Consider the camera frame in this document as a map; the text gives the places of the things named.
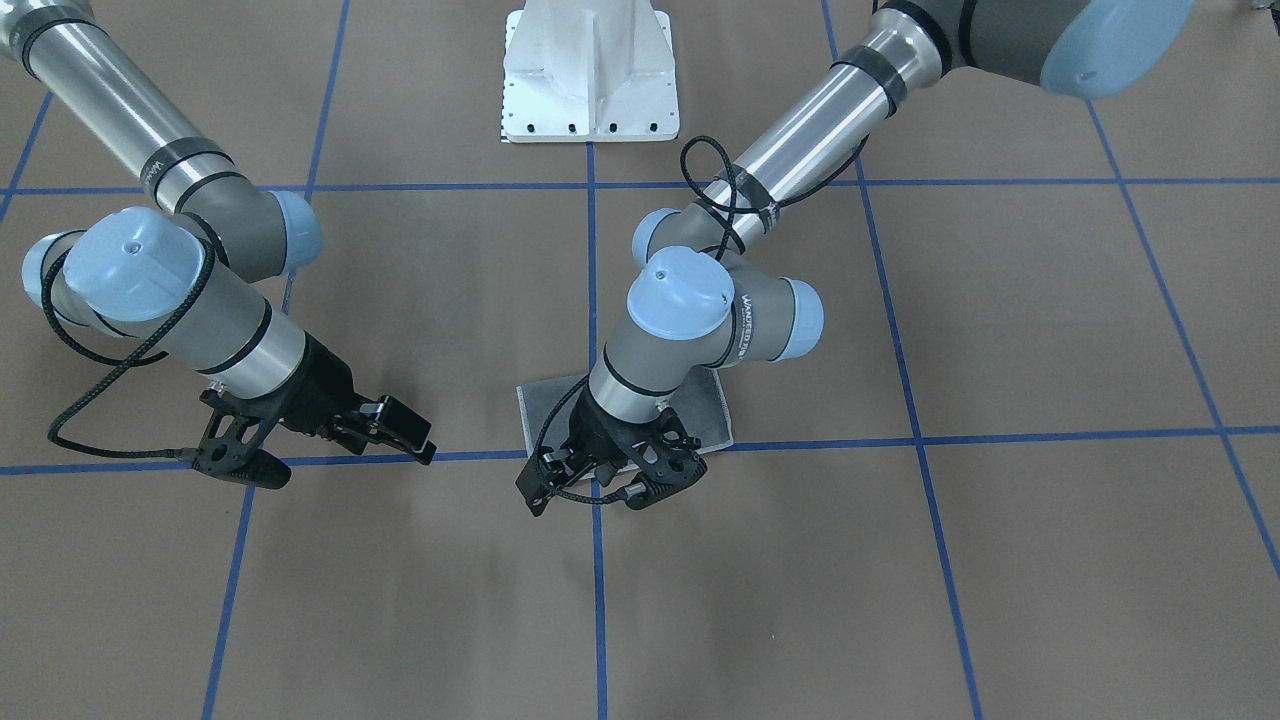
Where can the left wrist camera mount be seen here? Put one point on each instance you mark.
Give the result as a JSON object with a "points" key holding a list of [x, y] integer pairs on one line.
{"points": [[666, 457]]}

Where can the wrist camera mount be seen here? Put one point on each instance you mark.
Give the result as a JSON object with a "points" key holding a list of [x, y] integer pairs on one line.
{"points": [[666, 457], [231, 448]]}

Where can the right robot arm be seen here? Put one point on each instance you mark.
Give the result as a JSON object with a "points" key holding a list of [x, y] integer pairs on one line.
{"points": [[180, 277]]}

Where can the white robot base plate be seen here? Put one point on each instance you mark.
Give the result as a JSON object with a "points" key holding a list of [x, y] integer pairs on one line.
{"points": [[589, 71]]}

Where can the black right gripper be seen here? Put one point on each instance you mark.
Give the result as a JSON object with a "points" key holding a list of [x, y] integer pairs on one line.
{"points": [[322, 390]]}

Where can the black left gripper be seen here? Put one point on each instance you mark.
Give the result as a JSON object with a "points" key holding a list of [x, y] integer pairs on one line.
{"points": [[598, 432]]}

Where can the pink towel with grey back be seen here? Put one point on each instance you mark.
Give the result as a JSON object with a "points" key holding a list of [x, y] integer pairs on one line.
{"points": [[699, 403]]}

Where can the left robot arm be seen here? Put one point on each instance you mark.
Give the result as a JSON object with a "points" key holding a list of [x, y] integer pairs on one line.
{"points": [[697, 301]]}

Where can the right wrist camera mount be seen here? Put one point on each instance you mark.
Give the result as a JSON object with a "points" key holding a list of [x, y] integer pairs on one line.
{"points": [[231, 448]]}

